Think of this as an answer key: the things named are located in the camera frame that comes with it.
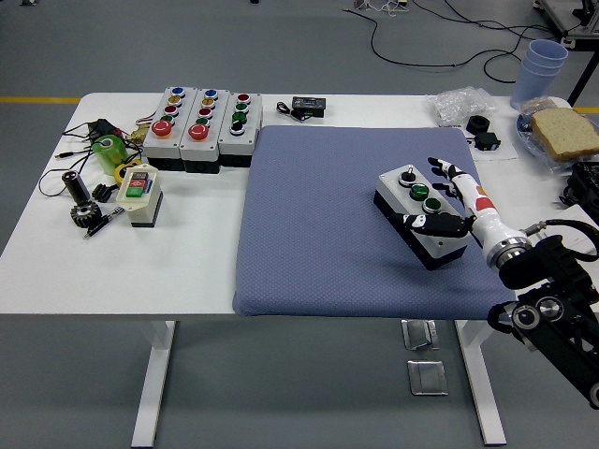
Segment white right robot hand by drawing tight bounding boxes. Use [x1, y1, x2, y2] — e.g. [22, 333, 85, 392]
[390, 157, 519, 256]

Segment grey four-button control box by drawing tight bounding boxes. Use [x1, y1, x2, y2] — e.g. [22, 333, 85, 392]
[373, 164, 472, 271]

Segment grey five-button box, mushroom button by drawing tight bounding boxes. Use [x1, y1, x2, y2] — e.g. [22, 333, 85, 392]
[180, 87, 231, 175]
[141, 86, 197, 170]

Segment white paper sheet under servo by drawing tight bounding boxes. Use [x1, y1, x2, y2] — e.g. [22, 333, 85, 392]
[439, 122, 519, 163]

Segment small black servo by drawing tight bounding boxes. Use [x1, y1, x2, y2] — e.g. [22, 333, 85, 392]
[467, 132, 502, 152]

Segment blue plate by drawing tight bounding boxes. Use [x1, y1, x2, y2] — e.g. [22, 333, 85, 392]
[516, 113, 551, 158]

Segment clear plastic bag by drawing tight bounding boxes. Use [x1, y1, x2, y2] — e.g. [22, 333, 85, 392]
[425, 86, 498, 127]

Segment white bread slice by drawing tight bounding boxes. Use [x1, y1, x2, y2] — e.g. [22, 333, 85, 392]
[530, 108, 599, 163]

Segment brown bread slice in wrap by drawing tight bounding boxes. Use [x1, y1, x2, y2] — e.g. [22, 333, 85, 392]
[520, 96, 575, 117]

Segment light blue plastic cup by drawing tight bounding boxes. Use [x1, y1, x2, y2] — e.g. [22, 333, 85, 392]
[523, 39, 570, 70]
[520, 59, 563, 79]
[509, 67, 561, 112]

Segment metal floor socket plate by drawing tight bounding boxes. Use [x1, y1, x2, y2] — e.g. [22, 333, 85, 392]
[406, 358, 449, 397]
[401, 320, 441, 351]

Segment blue-grey fabric mat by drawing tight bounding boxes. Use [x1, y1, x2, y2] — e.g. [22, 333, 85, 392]
[232, 124, 519, 322]

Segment white table leg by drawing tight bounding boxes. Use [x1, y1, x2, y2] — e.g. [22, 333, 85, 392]
[130, 320, 178, 449]
[453, 320, 508, 446]

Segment black digital meter module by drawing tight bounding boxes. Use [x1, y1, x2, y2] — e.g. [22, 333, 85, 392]
[290, 95, 328, 121]

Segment grey box with selector knob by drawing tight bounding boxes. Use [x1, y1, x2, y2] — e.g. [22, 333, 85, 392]
[218, 92, 264, 168]

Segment yellow tape roll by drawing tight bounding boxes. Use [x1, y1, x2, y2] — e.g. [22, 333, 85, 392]
[113, 158, 143, 184]

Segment green tape roll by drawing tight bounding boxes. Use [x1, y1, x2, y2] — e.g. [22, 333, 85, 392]
[91, 134, 128, 177]

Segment small black toothed part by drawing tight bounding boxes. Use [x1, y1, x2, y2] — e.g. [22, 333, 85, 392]
[91, 182, 118, 204]

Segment black pen tool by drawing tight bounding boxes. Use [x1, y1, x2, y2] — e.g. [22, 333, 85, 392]
[82, 206, 125, 240]

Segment black power adapter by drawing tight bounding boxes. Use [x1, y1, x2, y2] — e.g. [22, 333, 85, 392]
[88, 119, 124, 141]

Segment black bevel gear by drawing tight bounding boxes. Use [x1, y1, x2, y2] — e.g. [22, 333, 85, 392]
[69, 201, 103, 229]

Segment black metal cylinder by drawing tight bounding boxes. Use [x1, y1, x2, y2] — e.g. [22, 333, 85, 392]
[61, 170, 91, 206]

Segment black device with cables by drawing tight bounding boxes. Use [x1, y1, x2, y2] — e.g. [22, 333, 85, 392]
[559, 162, 599, 210]

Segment short black floor cable loop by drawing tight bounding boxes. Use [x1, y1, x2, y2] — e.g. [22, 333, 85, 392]
[484, 49, 523, 84]

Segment long black floor cable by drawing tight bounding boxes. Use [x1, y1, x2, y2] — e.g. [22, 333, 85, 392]
[345, 0, 570, 76]

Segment aluminium frame with black leg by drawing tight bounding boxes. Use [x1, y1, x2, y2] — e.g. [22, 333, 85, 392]
[533, 0, 599, 107]

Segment black meter cable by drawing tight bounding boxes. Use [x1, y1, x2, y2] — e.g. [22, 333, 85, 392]
[274, 101, 300, 123]

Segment white floor cables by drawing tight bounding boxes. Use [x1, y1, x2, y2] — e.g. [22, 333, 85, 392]
[341, 0, 413, 15]

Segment cream switch box, red green keys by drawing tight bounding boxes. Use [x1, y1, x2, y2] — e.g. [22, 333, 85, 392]
[115, 162, 164, 229]

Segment black cable with jack plug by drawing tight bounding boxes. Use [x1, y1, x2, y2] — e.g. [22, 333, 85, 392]
[54, 122, 100, 160]

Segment thin black looped cable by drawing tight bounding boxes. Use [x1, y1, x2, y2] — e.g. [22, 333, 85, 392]
[37, 148, 102, 197]

